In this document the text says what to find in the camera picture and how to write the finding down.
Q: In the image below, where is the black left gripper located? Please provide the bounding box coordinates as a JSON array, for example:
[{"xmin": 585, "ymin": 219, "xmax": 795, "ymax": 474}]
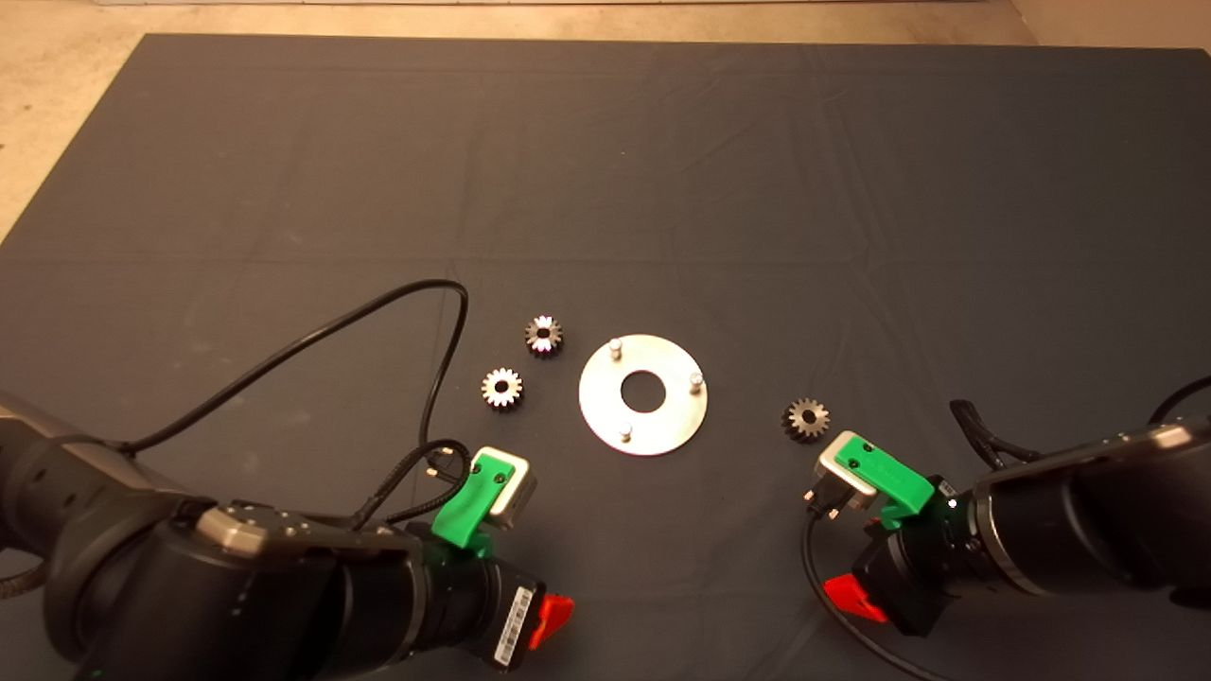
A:
[{"xmin": 421, "ymin": 544, "xmax": 576, "ymax": 674}]

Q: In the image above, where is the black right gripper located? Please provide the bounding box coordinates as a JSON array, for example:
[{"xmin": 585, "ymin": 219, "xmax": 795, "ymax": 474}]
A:
[{"xmin": 823, "ymin": 478, "xmax": 990, "ymax": 637}]

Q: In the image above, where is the small steel planetary gear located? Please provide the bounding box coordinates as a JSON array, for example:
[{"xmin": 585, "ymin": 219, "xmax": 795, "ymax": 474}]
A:
[
  {"xmin": 481, "ymin": 367, "xmax": 524, "ymax": 410},
  {"xmin": 525, "ymin": 315, "xmax": 565, "ymax": 358},
  {"xmin": 782, "ymin": 397, "xmax": 832, "ymax": 444}
]

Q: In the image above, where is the round steel carrier plate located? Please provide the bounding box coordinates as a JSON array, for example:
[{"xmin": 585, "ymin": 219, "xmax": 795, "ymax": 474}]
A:
[{"xmin": 578, "ymin": 334, "xmax": 709, "ymax": 457}]

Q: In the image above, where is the dark grey table cloth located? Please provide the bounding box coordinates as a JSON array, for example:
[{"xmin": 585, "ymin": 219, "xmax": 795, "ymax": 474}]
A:
[{"xmin": 0, "ymin": 34, "xmax": 1211, "ymax": 681}]

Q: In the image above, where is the smooth black right camera cable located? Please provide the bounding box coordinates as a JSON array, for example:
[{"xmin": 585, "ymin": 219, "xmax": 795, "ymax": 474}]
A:
[{"xmin": 800, "ymin": 376, "xmax": 1211, "ymax": 681}]

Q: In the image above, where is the smooth black camera cable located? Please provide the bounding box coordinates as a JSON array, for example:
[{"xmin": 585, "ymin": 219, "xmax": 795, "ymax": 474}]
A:
[
  {"xmin": 800, "ymin": 376, "xmax": 1211, "ymax": 681},
  {"xmin": 112, "ymin": 279, "xmax": 471, "ymax": 457}
]

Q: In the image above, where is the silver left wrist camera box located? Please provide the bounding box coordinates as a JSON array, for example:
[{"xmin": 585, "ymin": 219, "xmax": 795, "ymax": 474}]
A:
[{"xmin": 470, "ymin": 446, "xmax": 538, "ymax": 531}]

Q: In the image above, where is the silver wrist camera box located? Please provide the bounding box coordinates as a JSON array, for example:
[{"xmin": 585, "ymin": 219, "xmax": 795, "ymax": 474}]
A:
[
  {"xmin": 470, "ymin": 446, "xmax": 538, "ymax": 531},
  {"xmin": 814, "ymin": 443, "xmax": 881, "ymax": 516}
]

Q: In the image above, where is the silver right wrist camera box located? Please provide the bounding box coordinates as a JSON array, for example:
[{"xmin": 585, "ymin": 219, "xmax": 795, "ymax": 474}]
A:
[{"xmin": 814, "ymin": 443, "xmax": 881, "ymax": 516}]

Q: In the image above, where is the green right camera mount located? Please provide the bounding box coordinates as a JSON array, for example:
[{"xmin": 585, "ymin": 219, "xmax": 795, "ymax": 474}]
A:
[{"xmin": 833, "ymin": 430, "xmax": 939, "ymax": 533}]

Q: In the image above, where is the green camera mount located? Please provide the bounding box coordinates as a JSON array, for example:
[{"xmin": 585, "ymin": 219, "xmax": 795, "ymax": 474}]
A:
[
  {"xmin": 431, "ymin": 451, "xmax": 517, "ymax": 559},
  {"xmin": 833, "ymin": 430, "xmax": 939, "ymax": 533}
]

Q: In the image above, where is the green left camera mount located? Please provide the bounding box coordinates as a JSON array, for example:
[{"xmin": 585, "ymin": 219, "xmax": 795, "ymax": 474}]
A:
[{"xmin": 431, "ymin": 451, "xmax": 517, "ymax": 559}]

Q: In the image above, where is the black braided right gripper cable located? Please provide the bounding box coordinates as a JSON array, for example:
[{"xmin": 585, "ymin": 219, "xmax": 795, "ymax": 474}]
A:
[{"xmin": 949, "ymin": 398, "xmax": 1009, "ymax": 471}]

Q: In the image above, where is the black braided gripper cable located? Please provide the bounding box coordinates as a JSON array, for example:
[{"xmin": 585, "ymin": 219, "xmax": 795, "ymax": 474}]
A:
[
  {"xmin": 949, "ymin": 398, "xmax": 1009, "ymax": 471},
  {"xmin": 352, "ymin": 438, "xmax": 474, "ymax": 531}
]

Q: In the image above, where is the black braided left gripper cable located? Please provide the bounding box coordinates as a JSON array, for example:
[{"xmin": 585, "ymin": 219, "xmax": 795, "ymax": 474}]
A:
[{"xmin": 352, "ymin": 438, "xmax": 474, "ymax": 531}]

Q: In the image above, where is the smooth black left camera cable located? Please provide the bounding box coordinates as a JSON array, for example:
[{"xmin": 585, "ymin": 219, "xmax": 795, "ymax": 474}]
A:
[{"xmin": 112, "ymin": 279, "xmax": 471, "ymax": 457}]

